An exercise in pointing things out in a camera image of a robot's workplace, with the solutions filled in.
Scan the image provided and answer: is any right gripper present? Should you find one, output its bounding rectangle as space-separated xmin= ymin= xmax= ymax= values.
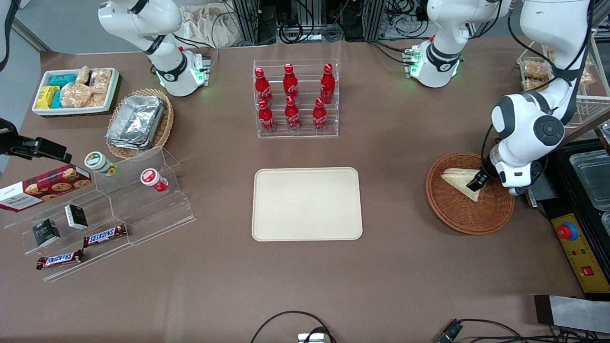
xmin=0 ymin=119 xmax=72 ymax=163

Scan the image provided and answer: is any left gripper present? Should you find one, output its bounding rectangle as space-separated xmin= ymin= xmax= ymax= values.
xmin=466 ymin=160 xmax=530 ymax=192

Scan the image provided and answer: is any triangular sandwich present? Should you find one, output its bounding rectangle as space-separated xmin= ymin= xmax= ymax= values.
xmin=441 ymin=168 xmax=484 ymax=202

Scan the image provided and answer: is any round brown wicker basket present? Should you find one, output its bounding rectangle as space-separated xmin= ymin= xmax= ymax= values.
xmin=426 ymin=151 xmax=516 ymax=236

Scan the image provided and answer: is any white rectangular snack tray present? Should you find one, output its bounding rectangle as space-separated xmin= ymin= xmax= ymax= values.
xmin=32 ymin=68 xmax=121 ymax=117

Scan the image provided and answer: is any oval light wicker basket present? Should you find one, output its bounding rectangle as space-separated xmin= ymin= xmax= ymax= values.
xmin=105 ymin=88 xmax=174 ymax=160

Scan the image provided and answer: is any beige plastic serving tray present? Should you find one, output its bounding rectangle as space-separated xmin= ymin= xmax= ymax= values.
xmin=252 ymin=167 xmax=363 ymax=242

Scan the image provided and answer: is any red tartan cookie box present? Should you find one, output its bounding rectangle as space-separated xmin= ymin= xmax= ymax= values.
xmin=0 ymin=164 xmax=92 ymax=212

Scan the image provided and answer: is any yellow snack pack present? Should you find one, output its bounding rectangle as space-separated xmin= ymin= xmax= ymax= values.
xmin=37 ymin=86 xmax=60 ymax=110

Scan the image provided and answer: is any green lid yogurt cup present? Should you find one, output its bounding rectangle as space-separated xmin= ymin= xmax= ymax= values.
xmin=84 ymin=151 xmax=118 ymax=177

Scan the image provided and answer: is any black box white label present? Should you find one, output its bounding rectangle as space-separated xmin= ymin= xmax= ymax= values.
xmin=64 ymin=204 xmax=89 ymax=231

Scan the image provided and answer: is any black box gold print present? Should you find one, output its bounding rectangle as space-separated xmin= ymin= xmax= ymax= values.
xmin=32 ymin=219 xmax=61 ymax=247

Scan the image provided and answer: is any black machine yellow panel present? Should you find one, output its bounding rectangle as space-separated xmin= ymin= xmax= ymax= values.
xmin=527 ymin=138 xmax=610 ymax=301

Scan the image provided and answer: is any red emergency stop button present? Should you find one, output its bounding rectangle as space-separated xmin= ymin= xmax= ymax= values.
xmin=557 ymin=222 xmax=579 ymax=242

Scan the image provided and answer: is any stack of foil containers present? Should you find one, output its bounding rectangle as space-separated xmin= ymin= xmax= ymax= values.
xmin=106 ymin=95 xmax=165 ymax=151

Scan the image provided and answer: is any Snickers chocolate bar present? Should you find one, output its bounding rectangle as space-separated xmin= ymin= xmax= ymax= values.
xmin=36 ymin=249 xmax=85 ymax=271
xmin=83 ymin=223 xmax=128 ymax=248

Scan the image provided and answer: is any clear plastic container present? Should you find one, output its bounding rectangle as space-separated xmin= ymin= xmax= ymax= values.
xmin=569 ymin=150 xmax=610 ymax=211

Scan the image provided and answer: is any red lid yogurt cup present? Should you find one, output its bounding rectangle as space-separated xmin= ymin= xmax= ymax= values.
xmin=140 ymin=168 xmax=169 ymax=192

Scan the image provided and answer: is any clear pack of pastries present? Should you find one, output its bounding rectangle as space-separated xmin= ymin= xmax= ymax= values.
xmin=522 ymin=61 xmax=549 ymax=80

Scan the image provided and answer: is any clear acrylic stepped display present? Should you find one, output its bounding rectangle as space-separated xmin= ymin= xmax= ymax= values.
xmin=4 ymin=147 xmax=196 ymax=282

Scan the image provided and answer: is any grey metal plate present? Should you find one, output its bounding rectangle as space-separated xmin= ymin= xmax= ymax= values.
xmin=534 ymin=294 xmax=610 ymax=334

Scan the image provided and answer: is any red cola bottle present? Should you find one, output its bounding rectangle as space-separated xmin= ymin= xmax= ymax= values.
xmin=285 ymin=96 xmax=301 ymax=132
xmin=320 ymin=63 xmax=336 ymax=104
xmin=254 ymin=68 xmax=275 ymax=105
xmin=283 ymin=63 xmax=299 ymax=100
xmin=312 ymin=98 xmax=328 ymax=132
xmin=258 ymin=99 xmax=277 ymax=134

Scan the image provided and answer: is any clear acrylic bottle rack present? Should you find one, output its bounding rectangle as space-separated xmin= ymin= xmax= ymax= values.
xmin=253 ymin=59 xmax=339 ymax=139

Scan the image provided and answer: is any beige cloth bag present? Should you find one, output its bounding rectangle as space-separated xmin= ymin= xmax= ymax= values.
xmin=179 ymin=4 xmax=239 ymax=48

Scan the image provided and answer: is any white wire basket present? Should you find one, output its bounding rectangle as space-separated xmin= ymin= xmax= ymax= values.
xmin=517 ymin=29 xmax=610 ymax=128

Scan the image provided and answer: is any black cable with plug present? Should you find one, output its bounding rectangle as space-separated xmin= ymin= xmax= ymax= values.
xmin=437 ymin=318 xmax=610 ymax=343

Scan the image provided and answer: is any aluminium profile post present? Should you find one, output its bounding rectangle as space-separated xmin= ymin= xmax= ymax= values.
xmin=362 ymin=0 xmax=387 ymax=41
xmin=231 ymin=0 xmax=267 ymax=46

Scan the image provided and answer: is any black arched cable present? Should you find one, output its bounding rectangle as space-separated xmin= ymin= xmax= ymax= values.
xmin=250 ymin=311 xmax=336 ymax=343

